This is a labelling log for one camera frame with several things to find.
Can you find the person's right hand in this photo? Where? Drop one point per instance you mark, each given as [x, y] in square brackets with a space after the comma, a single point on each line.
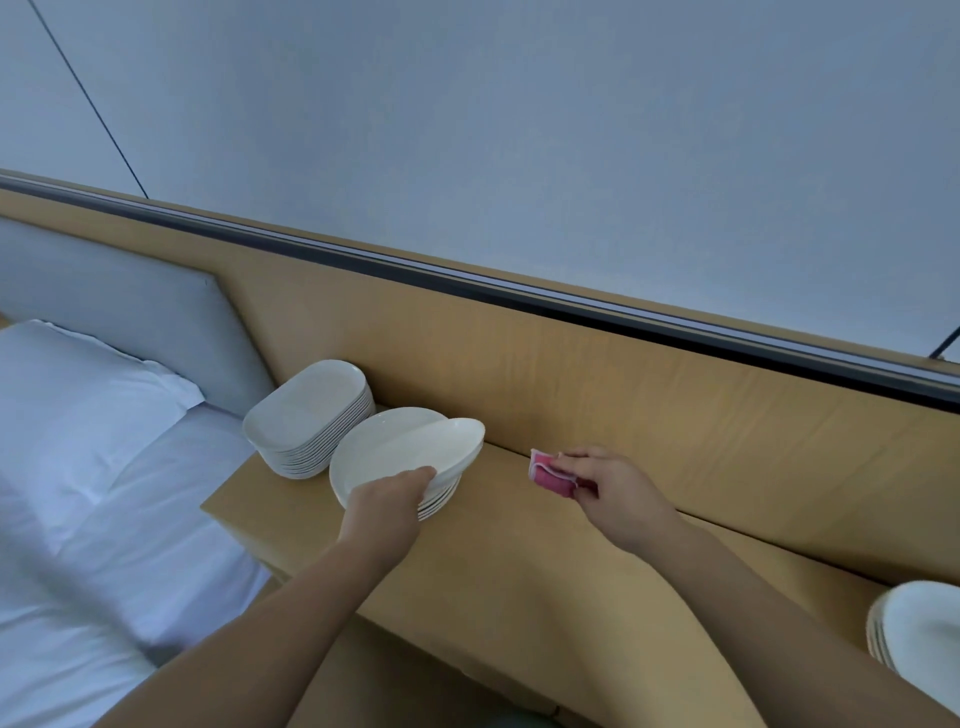
[630, 495]

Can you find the person's left hand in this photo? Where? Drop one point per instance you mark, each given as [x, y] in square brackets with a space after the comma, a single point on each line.
[383, 518]

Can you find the pink cleaning cloth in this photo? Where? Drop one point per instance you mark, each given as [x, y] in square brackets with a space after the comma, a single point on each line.
[551, 476]

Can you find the pile of white oblong plates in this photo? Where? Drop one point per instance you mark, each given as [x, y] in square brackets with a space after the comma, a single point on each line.
[305, 402]

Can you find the stack of white round plates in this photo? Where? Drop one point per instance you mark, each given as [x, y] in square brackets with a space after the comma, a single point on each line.
[923, 638]

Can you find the person's left forearm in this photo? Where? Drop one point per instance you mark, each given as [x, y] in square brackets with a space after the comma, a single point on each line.
[233, 653]

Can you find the person's right forearm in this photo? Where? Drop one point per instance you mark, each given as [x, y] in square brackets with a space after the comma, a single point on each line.
[818, 645]

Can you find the white bed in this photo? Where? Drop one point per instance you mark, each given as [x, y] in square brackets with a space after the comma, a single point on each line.
[150, 555]

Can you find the grey upholstered headboard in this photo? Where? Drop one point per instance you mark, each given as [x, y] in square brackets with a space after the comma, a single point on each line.
[143, 308]

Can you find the white pillow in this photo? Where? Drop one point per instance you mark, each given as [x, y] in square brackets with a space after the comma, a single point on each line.
[75, 413]

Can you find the black wall rail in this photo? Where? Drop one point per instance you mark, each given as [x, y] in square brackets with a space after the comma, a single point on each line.
[450, 285]

